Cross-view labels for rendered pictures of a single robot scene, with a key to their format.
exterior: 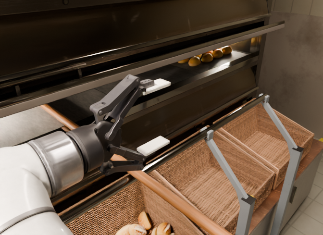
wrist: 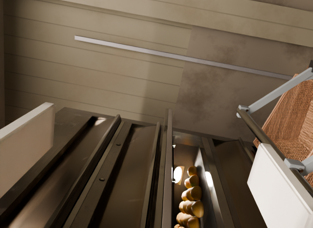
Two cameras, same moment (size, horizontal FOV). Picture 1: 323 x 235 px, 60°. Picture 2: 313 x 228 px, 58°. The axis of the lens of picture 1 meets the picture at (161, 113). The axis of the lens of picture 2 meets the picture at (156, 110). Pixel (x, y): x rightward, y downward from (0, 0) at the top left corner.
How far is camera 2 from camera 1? 0.45 m
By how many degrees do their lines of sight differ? 39
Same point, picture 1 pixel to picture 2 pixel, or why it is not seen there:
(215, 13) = (136, 170)
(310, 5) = (167, 102)
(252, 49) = (194, 143)
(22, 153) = not seen: outside the picture
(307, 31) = (190, 104)
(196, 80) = (219, 202)
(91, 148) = not seen: outside the picture
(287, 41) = (199, 122)
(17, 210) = not seen: outside the picture
